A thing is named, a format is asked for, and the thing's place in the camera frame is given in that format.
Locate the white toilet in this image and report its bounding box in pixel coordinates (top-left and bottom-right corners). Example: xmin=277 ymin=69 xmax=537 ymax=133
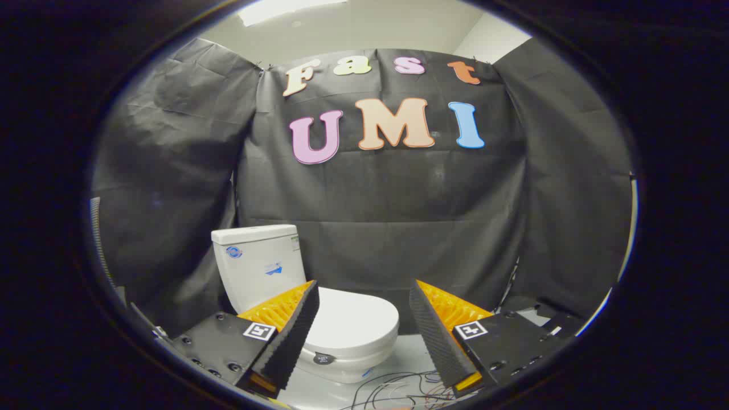
xmin=211 ymin=224 xmax=400 ymax=384

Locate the grey ribbed hose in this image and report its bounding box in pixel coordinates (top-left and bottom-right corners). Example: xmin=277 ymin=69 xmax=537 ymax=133
xmin=89 ymin=196 xmax=117 ymax=286

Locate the tangle of thin cables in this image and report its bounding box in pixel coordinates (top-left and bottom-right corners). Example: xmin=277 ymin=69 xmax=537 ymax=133
xmin=339 ymin=370 xmax=474 ymax=410

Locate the white toilet lid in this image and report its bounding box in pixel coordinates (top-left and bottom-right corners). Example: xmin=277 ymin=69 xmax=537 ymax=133
xmin=297 ymin=286 xmax=400 ymax=366

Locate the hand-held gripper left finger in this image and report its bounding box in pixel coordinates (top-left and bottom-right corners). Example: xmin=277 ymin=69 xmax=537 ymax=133
xmin=170 ymin=280 xmax=321 ymax=399

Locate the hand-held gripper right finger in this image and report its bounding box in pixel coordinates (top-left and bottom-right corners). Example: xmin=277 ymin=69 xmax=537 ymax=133
xmin=408 ymin=279 xmax=571 ymax=399

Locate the black backdrop cloth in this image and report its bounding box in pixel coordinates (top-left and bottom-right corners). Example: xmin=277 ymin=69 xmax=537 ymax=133
xmin=91 ymin=37 xmax=634 ymax=338

